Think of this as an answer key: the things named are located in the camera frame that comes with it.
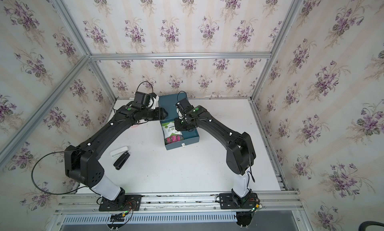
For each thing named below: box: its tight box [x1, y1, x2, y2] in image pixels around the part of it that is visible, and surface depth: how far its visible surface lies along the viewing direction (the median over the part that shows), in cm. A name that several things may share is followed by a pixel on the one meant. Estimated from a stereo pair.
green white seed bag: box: [161, 121, 184, 145], surface depth 84 cm
